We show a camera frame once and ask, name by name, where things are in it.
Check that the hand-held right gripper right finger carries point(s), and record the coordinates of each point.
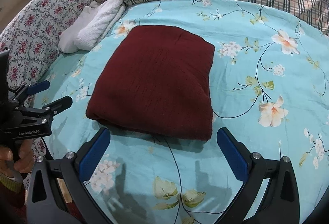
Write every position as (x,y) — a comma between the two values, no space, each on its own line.
(231,154)

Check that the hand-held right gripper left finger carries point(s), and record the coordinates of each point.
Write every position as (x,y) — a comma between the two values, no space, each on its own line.
(95,154)

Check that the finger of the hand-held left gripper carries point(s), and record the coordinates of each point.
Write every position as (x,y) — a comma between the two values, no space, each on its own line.
(38,87)
(59,104)

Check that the dark red sweater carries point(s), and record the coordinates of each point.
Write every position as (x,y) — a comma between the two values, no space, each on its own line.
(159,80)

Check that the person's left forearm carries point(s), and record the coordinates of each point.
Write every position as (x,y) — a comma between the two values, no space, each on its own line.
(10,193)

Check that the person's left hand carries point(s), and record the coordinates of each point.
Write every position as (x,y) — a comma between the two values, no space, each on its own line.
(25,157)

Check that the light blue floral bedsheet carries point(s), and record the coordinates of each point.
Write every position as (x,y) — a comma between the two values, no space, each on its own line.
(257,136)

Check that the pink floral pillow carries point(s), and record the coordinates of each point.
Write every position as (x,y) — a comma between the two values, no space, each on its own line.
(38,20)

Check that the white folded cloth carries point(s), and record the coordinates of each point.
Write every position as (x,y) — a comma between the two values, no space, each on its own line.
(97,25)

